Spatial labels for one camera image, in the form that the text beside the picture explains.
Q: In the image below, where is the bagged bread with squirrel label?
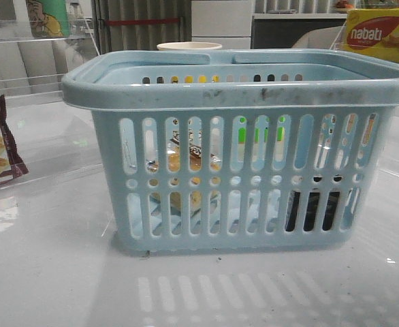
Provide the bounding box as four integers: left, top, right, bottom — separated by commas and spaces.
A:
146, 116, 222, 216

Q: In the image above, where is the light blue plastic basket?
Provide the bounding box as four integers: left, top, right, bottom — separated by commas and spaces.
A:
62, 49, 399, 252

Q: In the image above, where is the white cabinet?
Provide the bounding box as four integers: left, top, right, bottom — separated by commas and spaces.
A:
191, 1, 254, 49

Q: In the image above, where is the yellow nabati wafer box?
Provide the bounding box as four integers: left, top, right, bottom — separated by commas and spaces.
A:
340, 8, 399, 63

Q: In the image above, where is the black tissue pack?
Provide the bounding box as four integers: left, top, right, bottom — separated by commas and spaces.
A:
277, 173, 346, 238

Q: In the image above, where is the cream paper cup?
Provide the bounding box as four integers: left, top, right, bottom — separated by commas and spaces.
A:
157, 41, 223, 51

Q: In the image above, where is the green cartoon snack bag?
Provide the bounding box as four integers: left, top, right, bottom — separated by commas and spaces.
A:
26, 0, 70, 38

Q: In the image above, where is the clear acrylic display shelf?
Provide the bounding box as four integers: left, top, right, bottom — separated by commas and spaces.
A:
0, 16, 101, 202

